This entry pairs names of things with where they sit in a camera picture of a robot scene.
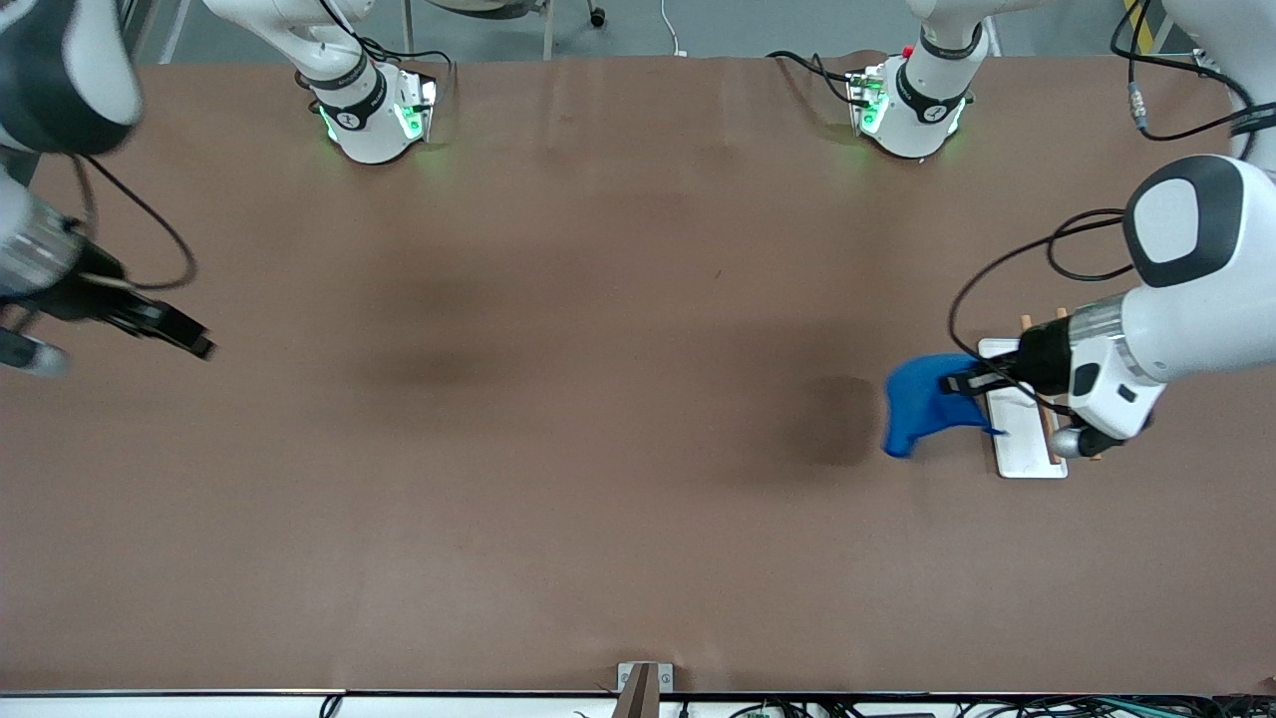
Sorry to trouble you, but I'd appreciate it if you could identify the blue microfibre towel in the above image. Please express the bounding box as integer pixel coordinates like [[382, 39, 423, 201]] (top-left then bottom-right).
[[882, 353, 1008, 460]]

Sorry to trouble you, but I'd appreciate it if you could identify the chair base with caster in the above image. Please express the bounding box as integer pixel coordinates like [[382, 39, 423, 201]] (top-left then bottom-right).
[[404, 0, 609, 61]]

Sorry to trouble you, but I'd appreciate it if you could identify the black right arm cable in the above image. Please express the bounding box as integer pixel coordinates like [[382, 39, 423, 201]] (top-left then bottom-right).
[[70, 155, 197, 292]]

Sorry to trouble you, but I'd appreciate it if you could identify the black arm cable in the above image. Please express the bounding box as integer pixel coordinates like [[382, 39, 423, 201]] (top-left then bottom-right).
[[70, 155, 197, 292], [947, 0, 1257, 415]]

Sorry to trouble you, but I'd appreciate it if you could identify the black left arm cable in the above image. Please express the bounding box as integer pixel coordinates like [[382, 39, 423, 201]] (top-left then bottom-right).
[[947, 0, 1257, 415]]

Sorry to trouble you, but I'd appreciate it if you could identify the white rack base plate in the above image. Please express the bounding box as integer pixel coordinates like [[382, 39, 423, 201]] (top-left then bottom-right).
[[977, 338, 1070, 480]]

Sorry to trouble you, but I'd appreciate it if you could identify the black right base cable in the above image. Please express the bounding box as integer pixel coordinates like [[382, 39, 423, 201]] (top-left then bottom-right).
[[354, 35, 457, 96]]

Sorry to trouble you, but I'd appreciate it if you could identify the black base cable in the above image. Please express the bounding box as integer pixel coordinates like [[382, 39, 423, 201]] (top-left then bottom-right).
[[766, 50, 863, 106], [354, 35, 457, 96]]

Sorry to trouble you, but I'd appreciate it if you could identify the black left base cable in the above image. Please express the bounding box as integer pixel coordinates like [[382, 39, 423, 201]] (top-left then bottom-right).
[[766, 50, 863, 106]]

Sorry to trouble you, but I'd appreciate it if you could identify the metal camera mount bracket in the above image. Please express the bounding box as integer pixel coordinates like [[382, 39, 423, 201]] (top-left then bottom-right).
[[616, 662, 675, 718]]

